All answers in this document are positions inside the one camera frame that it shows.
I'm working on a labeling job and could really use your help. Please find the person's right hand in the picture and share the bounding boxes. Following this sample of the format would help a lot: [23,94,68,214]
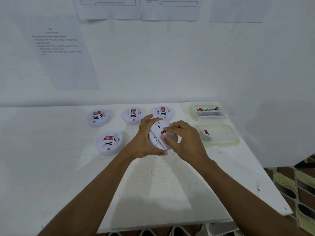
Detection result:
[160,120,218,173]

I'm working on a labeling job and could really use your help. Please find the person's left hand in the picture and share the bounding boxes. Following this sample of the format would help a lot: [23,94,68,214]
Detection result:
[124,114,168,161]

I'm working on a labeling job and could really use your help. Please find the white smoke detector red label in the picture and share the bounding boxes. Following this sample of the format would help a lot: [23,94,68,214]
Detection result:
[150,105,176,121]
[122,107,148,126]
[148,120,179,152]
[95,131,123,156]
[87,109,111,128]

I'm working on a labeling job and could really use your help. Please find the person's left forearm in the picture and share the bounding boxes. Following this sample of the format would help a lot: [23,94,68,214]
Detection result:
[37,149,136,236]

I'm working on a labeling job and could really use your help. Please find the person's right forearm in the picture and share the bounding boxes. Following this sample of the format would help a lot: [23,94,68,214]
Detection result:
[201,161,307,236]

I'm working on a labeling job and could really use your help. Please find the green brown patterned floor mat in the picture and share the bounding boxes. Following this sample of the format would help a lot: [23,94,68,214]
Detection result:
[262,154,315,236]

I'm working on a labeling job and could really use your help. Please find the black bar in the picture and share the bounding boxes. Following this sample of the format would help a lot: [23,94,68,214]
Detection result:
[294,159,315,169]

